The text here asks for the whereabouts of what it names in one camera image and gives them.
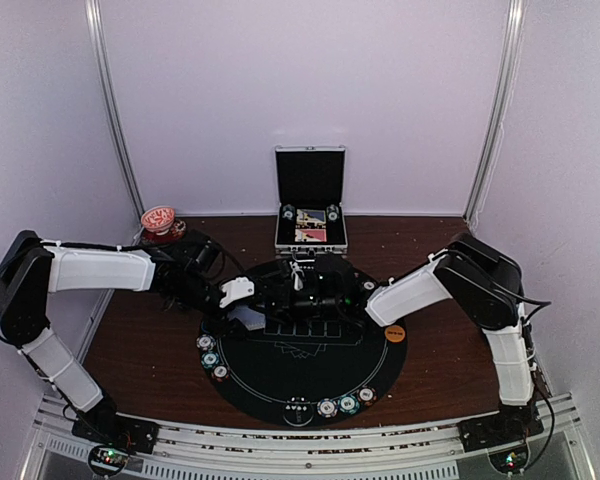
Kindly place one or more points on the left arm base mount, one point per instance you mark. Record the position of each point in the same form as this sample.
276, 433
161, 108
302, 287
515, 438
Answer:
104, 425

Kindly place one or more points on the aluminium poker case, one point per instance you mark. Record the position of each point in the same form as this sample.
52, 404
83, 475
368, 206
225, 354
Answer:
311, 178

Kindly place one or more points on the grey blue card deck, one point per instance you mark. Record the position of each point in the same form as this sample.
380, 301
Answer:
249, 318

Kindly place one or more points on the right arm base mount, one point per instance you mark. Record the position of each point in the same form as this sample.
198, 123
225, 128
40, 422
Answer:
509, 424

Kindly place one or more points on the orange chips seat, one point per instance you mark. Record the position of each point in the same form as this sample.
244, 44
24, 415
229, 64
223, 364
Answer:
369, 286
366, 395
220, 373

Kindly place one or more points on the red card box in case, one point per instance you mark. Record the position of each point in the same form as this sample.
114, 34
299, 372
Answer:
310, 235

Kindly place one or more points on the green chips front seat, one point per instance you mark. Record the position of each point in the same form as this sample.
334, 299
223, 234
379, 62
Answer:
348, 404

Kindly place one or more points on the clear round dealer button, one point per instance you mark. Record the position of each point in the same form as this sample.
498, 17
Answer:
298, 412

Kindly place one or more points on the blue white chips front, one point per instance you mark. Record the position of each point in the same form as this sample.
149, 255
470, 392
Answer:
327, 408

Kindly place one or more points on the chip stack in case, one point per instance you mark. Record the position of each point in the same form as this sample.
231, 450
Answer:
288, 212
332, 213

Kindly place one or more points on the blue white chips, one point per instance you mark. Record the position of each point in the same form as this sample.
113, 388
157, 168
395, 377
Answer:
327, 408
205, 343

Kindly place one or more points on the orange big blind button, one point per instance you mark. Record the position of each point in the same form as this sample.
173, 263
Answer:
395, 334

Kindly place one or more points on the green chips seat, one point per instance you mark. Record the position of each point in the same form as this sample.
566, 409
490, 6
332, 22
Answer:
348, 404
209, 359

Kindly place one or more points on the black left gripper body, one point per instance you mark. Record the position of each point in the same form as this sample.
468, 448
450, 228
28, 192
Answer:
221, 319

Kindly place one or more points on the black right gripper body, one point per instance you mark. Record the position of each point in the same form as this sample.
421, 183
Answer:
295, 309

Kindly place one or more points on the round black poker mat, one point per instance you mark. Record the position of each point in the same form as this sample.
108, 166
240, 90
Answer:
318, 360

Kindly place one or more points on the orange chips front seat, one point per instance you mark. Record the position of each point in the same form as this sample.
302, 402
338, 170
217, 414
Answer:
366, 395

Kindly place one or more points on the aluminium front rail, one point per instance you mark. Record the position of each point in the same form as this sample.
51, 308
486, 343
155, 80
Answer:
431, 450

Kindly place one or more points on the blue card box in case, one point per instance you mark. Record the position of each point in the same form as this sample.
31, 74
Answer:
310, 217

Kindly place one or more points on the left chip stack in case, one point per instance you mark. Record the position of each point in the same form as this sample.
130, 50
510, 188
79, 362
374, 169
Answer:
288, 212

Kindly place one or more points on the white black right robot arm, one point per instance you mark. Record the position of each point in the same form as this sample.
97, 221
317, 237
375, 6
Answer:
484, 283

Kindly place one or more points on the right chip stack in case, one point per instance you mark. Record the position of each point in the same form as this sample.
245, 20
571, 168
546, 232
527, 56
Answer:
332, 213

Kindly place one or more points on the red white patterned bowl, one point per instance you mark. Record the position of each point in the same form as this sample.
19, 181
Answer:
158, 220

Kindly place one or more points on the red floral plate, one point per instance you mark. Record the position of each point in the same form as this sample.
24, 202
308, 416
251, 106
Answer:
175, 232

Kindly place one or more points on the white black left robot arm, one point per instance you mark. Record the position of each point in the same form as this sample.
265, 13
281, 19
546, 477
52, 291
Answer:
34, 270

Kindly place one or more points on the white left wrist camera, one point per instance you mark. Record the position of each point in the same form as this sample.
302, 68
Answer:
235, 289

